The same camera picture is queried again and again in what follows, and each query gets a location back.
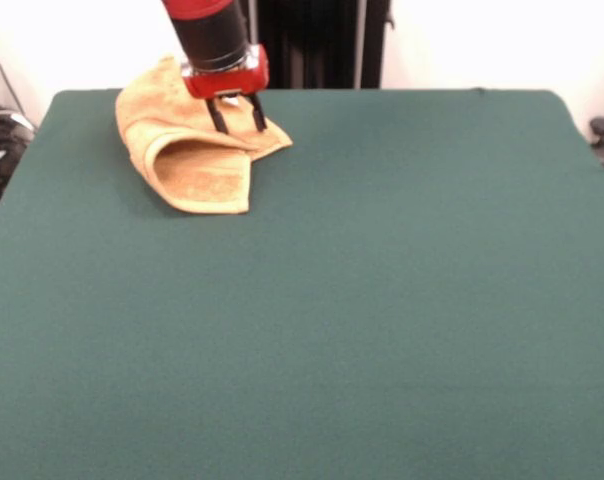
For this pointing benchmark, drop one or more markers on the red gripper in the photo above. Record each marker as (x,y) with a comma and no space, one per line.
(227,82)

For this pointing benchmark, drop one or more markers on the yellow-orange terry towel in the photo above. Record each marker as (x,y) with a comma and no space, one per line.
(182,165)

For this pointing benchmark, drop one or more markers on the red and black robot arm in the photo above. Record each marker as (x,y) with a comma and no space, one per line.
(207,30)

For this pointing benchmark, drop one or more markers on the dark green table cloth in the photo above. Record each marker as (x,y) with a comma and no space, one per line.
(132,375)

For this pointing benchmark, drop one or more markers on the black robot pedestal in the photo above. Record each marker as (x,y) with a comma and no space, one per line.
(322,45)

